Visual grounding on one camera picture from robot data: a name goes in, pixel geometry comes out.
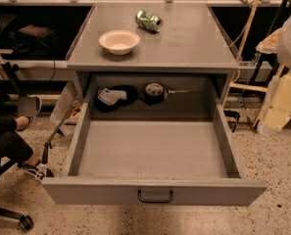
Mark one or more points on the grey drawer cabinet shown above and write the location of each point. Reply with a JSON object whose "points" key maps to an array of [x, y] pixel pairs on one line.
{"points": [[189, 56]]}

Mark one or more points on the white paper bowl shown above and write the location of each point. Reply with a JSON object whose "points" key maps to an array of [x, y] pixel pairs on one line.
{"points": [[119, 42]]}

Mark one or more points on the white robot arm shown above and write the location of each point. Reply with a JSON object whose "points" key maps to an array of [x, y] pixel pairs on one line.
{"points": [[279, 43]]}

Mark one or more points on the black white sneaker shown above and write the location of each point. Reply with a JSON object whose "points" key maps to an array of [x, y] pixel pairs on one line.
{"points": [[38, 171]]}

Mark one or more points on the dark bag on shelf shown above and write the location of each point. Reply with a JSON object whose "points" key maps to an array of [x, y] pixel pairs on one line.
{"points": [[36, 36]]}

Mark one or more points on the seated person's legs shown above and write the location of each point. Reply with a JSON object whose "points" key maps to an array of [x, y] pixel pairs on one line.
{"points": [[13, 146]]}

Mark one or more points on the black top drawer handle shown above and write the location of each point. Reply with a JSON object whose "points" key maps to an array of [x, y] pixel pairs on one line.
{"points": [[155, 197]]}

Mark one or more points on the black tripod leg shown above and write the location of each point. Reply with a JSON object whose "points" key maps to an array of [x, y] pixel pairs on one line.
{"points": [[47, 144]]}

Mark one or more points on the grey top drawer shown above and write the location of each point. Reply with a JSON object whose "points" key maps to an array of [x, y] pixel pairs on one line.
{"points": [[109, 161]]}

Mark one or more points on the yellow foam padded gripper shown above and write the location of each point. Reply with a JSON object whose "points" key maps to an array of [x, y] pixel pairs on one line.
{"points": [[278, 108]]}

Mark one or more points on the green soda can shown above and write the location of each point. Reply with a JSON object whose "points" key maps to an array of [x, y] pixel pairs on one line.
{"points": [[148, 20]]}

